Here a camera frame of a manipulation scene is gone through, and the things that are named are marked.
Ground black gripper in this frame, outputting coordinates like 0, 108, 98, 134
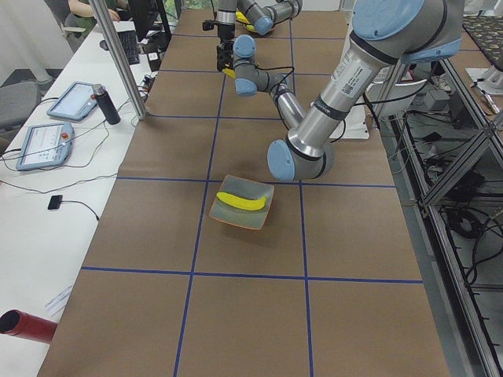
216, 43, 233, 71

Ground yellow banana curved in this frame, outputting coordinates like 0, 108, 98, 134
216, 192, 267, 211

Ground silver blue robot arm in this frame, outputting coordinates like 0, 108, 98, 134
215, 0, 303, 42
215, 0, 464, 181

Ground woven wicker fruit basket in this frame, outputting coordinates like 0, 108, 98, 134
239, 10, 274, 35

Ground grey square plate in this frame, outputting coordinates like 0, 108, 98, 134
209, 174, 274, 230

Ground yellow banana front bottom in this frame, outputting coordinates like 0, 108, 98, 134
236, 11, 251, 25

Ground black computer monitor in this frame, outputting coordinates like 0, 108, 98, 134
128, 0, 171, 42

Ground black keyboard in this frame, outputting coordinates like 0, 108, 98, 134
117, 31, 140, 65

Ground black water bottle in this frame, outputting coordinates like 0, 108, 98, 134
92, 83, 121, 125

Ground teach pendant far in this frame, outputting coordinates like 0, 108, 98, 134
46, 82, 97, 122

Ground teach pendant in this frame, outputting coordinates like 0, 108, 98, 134
46, 82, 97, 122
16, 122, 75, 171

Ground teach pendant near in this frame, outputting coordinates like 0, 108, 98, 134
16, 122, 75, 171

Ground small black puck device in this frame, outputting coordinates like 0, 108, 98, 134
47, 195, 63, 210

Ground red cylinder bottle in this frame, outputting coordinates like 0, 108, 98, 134
1, 309, 58, 344

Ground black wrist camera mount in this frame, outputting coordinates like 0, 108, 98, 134
202, 20, 218, 31

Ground black camera cable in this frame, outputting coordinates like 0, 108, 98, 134
255, 65, 296, 95

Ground aluminium frame post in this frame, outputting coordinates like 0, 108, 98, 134
90, 0, 146, 120

